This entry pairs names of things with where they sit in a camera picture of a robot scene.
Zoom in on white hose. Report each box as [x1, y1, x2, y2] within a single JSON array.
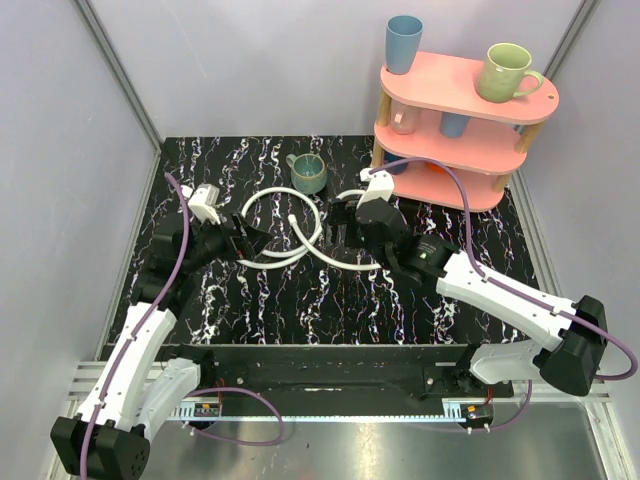
[[236, 186, 383, 272]]

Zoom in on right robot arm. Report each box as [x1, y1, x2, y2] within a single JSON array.
[[328, 199, 607, 397]]

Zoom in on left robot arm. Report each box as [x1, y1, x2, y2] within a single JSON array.
[[50, 212, 273, 479]]

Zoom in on marble pattern mat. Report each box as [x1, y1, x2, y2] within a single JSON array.
[[106, 136, 522, 345]]

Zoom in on teal ceramic mug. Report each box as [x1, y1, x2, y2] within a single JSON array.
[[286, 153, 327, 195]]

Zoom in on dark blue cup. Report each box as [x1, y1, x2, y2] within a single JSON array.
[[383, 152, 408, 175]]

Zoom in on orange bowl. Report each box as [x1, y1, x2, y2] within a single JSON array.
[[423, 162, 446, 173]]

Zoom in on clear pink cup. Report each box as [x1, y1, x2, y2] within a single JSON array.
[[390, 100, 422, 135]]

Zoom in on pink three-tier shelf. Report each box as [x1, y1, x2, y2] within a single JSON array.
[[372, 52, 559, 212]]

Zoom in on light blue cup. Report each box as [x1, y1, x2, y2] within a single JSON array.
[[439, 112, 470, 139]]

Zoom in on blue tall cup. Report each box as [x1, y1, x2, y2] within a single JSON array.
[[385, 15, 423, 75]]

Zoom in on green mug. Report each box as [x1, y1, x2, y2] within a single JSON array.
[[474, 43, 545, 103]]

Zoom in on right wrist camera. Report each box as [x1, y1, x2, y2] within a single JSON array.
[[358, 168, 395, 207]]

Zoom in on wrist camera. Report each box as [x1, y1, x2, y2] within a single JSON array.
[[187, 184, 221, 225], [358, 168, 395, 207]]

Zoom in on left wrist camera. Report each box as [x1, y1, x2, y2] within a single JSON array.
[[187, 184, 221, 225]]

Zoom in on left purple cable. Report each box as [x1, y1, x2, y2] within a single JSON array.
[[79, 171, 286, 480]]

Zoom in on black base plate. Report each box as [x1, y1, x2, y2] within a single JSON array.
[[157, 345, 514, 422]]

